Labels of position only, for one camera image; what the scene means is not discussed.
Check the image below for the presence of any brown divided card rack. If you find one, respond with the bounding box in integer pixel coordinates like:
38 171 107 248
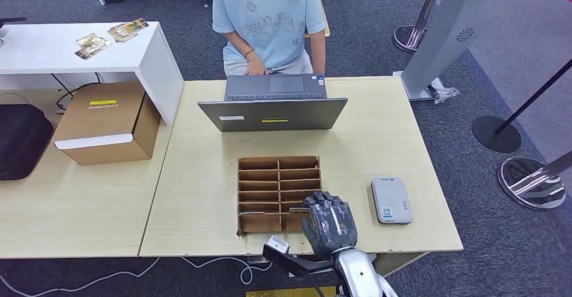
236 155 324 237

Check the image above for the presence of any silver kiosk panel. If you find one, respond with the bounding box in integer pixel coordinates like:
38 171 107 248
393 0 494 103

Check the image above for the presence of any white floor cable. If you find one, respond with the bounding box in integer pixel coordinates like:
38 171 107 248
0 255 275 297

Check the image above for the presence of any black bag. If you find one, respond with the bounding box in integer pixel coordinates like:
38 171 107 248
0 103 55 182

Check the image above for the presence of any black stanchion post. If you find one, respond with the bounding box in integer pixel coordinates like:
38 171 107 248
471 57 572 154

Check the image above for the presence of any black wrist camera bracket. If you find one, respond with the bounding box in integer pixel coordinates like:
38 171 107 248
262 243 341 282

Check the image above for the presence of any white side table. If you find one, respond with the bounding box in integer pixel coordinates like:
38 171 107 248
0 21 185 128

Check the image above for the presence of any brown cardboard box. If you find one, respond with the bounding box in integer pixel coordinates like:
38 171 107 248
53 81 162 167

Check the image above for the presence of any chrome stanchion post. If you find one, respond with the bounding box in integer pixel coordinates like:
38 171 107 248
393 0 450 55
497 150 572 211

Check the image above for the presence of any person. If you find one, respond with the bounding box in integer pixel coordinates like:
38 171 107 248
212 0 326 78

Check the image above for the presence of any clear plastic bag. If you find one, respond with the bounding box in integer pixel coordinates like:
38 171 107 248
426 76 461 105

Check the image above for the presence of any person's right hand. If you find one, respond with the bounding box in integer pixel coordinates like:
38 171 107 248
243 57 269 76

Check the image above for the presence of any grey card reader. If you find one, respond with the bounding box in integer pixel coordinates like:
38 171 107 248
370 176 413 225

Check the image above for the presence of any thin black cable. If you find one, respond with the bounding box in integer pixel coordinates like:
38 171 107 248
50 72 103 113

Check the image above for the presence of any grey Lenovo laptop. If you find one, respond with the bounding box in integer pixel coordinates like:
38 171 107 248
198 73 349 133

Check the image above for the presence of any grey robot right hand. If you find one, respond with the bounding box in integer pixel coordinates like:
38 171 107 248
302 190 360 261

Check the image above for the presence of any yellow floor plate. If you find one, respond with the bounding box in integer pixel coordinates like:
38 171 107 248
246 286 338 297

